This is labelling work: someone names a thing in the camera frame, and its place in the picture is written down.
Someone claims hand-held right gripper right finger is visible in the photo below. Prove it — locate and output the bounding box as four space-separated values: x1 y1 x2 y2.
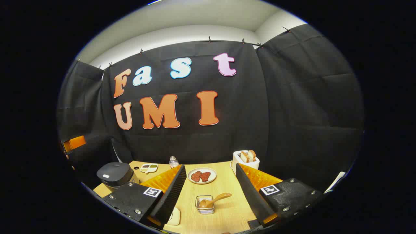
236 163 324 228

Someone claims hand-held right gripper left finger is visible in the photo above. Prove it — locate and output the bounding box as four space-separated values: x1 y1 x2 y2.
102 164 187 229

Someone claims wooden spoon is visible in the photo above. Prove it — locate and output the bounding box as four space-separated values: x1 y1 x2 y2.
199 193 232 209

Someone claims metal wire chopstick holder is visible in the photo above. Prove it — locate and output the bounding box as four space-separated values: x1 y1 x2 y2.
195 195 215 215

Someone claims black rice cooker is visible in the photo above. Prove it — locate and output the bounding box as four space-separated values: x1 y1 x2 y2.
97 162 140 191

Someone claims clear rice tray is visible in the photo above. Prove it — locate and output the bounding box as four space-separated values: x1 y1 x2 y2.
167 207 181 226

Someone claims white toaster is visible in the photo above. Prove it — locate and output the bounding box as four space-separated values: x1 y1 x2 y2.
230 150 260 174

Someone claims white round plate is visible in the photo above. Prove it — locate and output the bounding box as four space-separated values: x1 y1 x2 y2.
188 167 217 185

